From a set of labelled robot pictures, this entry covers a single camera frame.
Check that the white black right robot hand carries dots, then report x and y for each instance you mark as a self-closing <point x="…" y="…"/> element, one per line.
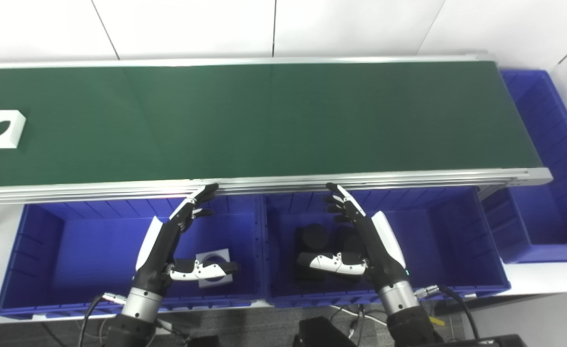
<point x="384" y="246"/>

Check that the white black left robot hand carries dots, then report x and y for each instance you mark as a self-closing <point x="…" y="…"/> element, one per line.
<point x="160" y="246"/>

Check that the white square part with hole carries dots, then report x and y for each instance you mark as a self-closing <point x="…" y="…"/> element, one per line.
<point x="222" y="253"/>
<point x="17" y="130"/>

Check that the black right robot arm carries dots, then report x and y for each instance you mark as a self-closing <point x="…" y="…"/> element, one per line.
<point x="409" y="323"/>

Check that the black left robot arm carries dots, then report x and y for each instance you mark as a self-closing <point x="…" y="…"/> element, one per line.
<point x="129" y="332"/>

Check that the black cylinder part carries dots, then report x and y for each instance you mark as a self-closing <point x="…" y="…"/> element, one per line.
<point x="315" y="236"/>
<point x="348" y="238"/>

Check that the blue plastic bin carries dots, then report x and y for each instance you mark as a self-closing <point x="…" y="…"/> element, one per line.
<point x="86" y="250"/>
<point x="438" y="241"/>
<point x="544" y="217"/>

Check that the green conveyor belt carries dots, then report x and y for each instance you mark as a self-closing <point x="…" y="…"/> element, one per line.
<point x="264" y="120"/>

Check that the yellow tag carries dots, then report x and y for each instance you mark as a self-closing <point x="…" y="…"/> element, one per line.
<point x="436" y="320"/>

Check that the black robot body box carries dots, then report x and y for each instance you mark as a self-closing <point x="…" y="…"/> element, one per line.
<point x="322" y="335"/>

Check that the aluminium conveyor frame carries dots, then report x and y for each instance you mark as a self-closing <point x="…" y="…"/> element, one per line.
<point x="360" y="179"/>

